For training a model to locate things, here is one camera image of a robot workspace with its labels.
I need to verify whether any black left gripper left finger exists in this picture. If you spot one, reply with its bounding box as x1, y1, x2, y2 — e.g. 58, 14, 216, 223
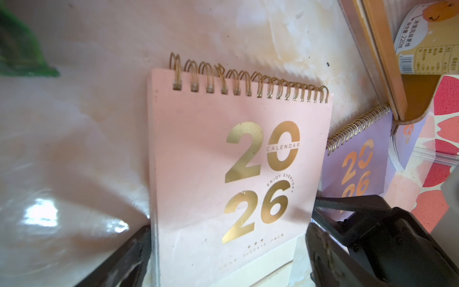
76, 225, 152, 287

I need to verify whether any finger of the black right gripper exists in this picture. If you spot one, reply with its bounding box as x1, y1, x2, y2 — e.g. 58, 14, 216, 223
313, 195, 392, 248

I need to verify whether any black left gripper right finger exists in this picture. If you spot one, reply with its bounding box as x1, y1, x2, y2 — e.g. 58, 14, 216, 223
306, 223, 386, 287

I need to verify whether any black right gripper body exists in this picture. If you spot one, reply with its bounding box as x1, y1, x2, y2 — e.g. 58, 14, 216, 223
345, 208, 459, 287

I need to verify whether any pink calendar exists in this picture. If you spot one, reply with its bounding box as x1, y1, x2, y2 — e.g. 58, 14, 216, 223
147, 53, 332, 287

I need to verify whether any purple calendar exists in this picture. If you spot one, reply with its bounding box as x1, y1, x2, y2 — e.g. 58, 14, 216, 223
318, 104, 393, 198
388, 118, 427, 171

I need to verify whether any orange wooden shelf rack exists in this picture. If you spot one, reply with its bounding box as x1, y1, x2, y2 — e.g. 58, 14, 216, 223
338, 1, 441, 125

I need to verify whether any snack packet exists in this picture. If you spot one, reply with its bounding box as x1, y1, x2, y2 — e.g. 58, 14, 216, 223
1, 1, 60, 77

